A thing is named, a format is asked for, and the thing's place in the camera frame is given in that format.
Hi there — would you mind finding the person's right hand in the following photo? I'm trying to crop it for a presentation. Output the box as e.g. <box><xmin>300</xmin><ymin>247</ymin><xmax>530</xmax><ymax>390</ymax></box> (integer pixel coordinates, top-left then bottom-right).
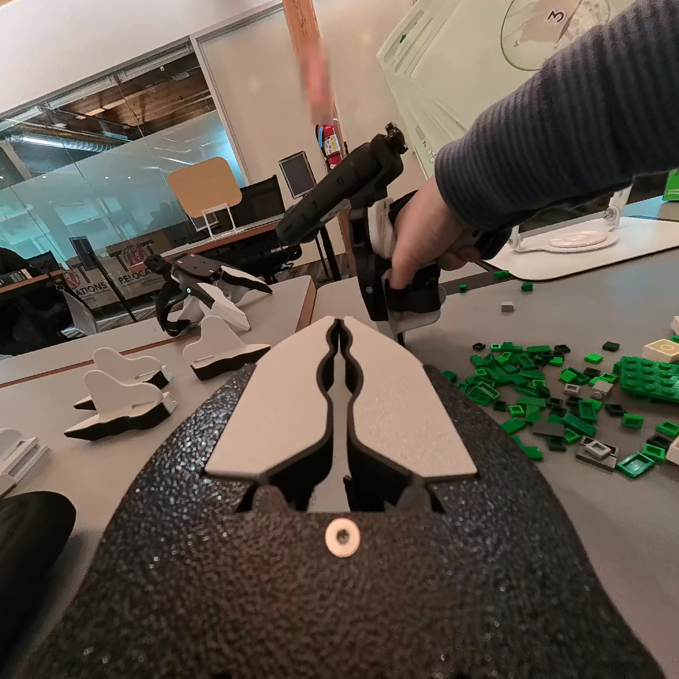
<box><xmin>390</xmin><ymin>176</ymin><xmax>481</xmax><ymax>290</ymax></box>

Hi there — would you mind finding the large green toy baseplate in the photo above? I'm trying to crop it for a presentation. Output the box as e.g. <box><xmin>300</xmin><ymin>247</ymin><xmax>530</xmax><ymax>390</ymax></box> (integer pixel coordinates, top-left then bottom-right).
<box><xmin>613</xmin><ymin>354</ymin><xmax>679</xmax><ymax>405</ymax></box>

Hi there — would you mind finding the pile of green toy tiles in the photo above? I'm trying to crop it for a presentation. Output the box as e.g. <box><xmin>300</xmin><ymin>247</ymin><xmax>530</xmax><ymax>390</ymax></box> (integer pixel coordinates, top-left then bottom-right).
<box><xmin>443</xmin><ymin>339</ymin><xmax>679</xmax><ymax>479</ymax></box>

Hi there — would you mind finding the white mat with stand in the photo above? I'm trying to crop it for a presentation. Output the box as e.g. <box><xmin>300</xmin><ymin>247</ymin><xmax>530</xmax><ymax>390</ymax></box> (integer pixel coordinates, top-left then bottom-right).
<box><xmin>485</xmin><ymin>185</ymin><xmax>679</xmax><ymax>282</ymax></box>

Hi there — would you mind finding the grey desk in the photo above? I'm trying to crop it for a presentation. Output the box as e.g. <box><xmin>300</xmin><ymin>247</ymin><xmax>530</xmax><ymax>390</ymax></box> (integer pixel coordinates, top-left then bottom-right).
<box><xmin>0</xmin><ymin>249</ymin><xmax>679</xmax><ymax>679</ymax></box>

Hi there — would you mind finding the white desk with wooden edge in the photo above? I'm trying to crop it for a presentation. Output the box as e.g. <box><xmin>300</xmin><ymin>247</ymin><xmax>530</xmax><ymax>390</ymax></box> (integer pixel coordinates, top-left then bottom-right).
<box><xmin>0</xmin><ymin>275</ymin><xmax>317</xmax><ymax>390</ymax></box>

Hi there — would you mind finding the black office chair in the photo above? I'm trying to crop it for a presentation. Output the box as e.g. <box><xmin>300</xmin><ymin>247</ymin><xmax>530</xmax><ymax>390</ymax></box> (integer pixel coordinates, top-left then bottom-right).
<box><xmin>229</xmin><ymin>175</ymin><xmax>304</xmax><ymax>279</ymax></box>

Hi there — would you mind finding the pale instruction display screen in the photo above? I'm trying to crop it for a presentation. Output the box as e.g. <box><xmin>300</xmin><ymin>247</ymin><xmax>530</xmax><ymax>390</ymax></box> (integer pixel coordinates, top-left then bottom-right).
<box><xmin>376</xmin><ymin>0</ymin><xmax>654</xmax><ymax>182</ymax></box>

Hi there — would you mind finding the beige board on stand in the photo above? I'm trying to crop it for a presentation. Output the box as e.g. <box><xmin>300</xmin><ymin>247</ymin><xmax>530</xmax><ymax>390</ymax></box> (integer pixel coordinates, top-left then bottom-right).
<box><xmin>168</xmin><ymin>157</ymin><xmax>244</xmax><ymax>235</ymax></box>

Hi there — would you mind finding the white toy brick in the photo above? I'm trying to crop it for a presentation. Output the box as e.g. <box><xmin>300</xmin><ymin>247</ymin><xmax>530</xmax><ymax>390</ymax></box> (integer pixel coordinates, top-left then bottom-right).
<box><xmin>642</xmin><ymin>337</ymin><xmax>679</xmax><ymax>365</ymax></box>

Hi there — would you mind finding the spare hand-held gripper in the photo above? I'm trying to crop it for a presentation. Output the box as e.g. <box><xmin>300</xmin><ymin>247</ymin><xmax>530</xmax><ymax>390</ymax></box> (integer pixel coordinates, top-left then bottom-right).
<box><xmin>144</xmin><ymin>253</ymin><xmax>274</xmax><ymax>338</ymax></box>

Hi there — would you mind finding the small framed screen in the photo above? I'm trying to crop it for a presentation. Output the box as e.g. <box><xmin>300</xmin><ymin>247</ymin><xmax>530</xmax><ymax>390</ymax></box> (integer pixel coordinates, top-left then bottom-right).
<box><xmin>279</xmin><ymin>151</ymin><xmax>318</xmax><ymax>200</ymax></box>

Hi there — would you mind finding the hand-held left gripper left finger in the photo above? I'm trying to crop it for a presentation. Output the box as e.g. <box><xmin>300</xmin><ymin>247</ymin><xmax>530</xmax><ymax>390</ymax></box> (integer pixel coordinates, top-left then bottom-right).
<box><xmin>205</xmin><ymin>316</ymin><xmax>341</xmax><ymax>487</ymax></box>

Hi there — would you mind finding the white wedge part black base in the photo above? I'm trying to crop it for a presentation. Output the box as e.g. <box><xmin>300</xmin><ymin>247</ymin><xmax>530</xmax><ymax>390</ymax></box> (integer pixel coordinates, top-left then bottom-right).
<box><xmin>74</xmin><ymin>347</ymin><xmax>174</xmax><ymax>412</ymax></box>
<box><xmin>0</xmin><ymin>428</ymin><xmax>50</xmax><ymax>498</ymax></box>
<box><xmin>64</xmin><ymin>369</ymin><xmax>179</xmax><ymax>442</ymax></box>
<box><xmin>182</xmin><ymin>315</ymin><xmax>272</xmax><ymax>382</ymax></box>

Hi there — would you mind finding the red fire extinguisher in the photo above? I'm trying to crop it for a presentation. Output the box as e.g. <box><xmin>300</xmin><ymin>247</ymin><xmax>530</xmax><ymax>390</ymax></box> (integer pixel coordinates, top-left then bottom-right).
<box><xmin>316</xmin><ymin>123</ymin><xmax>342</xmax><ymax>170</ymax></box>

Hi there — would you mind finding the person's right forearm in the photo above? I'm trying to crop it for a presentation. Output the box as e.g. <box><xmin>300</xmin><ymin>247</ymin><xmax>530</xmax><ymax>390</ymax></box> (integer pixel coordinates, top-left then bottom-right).
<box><xmin>434</xmin><ymin>0</ymin><xmax>679</xmax><ymax>232</ymax></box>

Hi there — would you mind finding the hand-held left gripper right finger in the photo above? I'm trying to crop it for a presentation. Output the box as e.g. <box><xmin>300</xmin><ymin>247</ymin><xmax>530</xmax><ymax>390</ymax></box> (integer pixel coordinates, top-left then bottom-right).
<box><xmin>342</xmin><ymin>316</ymin><xmax>478</xmax><ymax>481</ymax></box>

